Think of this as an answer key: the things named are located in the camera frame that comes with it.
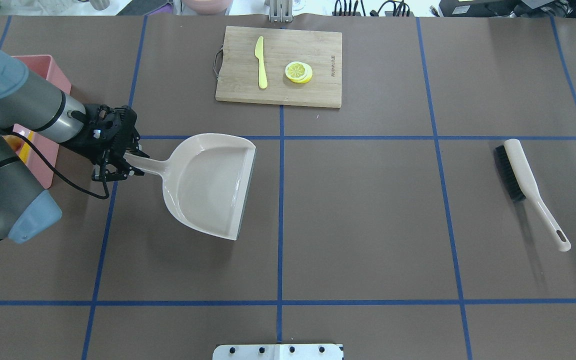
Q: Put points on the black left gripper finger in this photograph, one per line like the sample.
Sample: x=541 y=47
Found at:
x=129 y=143
x=114 y=171

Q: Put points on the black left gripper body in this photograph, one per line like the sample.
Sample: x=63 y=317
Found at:
x=81 y=145

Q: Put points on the beige plastic dustpan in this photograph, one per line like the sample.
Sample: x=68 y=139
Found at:
x=205 y=181

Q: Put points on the beige hand brush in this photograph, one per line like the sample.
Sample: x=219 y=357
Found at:
x=520 y=184

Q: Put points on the yellow toy corn cob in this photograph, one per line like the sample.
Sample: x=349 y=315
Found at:
x=16 y=141

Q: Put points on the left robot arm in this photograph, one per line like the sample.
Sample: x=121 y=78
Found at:
x=26 y=208

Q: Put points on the pink plastic bin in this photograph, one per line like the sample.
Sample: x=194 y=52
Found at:
x=46 y=67

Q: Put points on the wooden cutting board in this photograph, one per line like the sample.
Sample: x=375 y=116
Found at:
x=237 y=79

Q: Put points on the yellow plastic knife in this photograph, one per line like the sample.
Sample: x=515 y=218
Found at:
x=259 y=53

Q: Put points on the pink bowl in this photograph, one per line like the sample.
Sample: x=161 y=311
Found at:
x=207 y=7

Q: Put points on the yellow toy lemon slice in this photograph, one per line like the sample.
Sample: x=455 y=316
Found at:
x=299 y=72

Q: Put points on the black power strip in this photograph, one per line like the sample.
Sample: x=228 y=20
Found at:
x=348 y=8

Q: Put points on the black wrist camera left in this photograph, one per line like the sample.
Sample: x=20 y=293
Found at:
x=114 y=121

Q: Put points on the aluminium frame post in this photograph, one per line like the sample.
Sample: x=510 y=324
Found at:
x=280 y=11

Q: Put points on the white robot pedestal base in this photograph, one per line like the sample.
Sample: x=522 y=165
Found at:
x=299 y=351

